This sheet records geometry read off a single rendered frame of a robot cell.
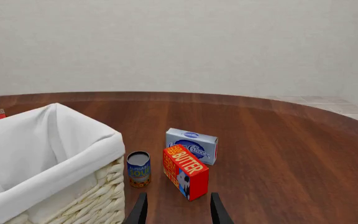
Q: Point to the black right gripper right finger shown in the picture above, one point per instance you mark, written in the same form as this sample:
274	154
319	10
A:
218	212

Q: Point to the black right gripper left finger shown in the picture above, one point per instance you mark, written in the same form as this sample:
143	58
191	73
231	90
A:
140	211

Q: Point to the white lined wicker basket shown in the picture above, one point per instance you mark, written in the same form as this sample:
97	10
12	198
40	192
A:
45	161

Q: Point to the blue alphabet soup can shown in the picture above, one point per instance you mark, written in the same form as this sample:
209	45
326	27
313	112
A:
139	170

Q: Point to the red butter box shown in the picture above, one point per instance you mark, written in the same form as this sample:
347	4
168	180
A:
186	171

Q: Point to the pale blue cream cheese box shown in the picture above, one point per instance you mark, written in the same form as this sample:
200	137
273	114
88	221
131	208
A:
194	143

